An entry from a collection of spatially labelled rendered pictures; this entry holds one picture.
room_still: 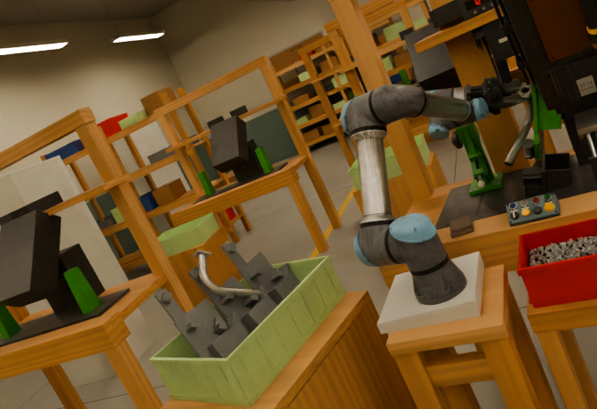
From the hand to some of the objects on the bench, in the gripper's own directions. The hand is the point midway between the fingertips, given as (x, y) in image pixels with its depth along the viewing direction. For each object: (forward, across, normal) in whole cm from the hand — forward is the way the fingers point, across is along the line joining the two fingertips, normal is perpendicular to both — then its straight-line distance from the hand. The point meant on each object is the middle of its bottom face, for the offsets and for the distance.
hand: (528, 92), depth 180 cm
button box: (+2, -48, +4) cm, 48 cm away
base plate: (+20, -22, +21) cm, 36 cm away
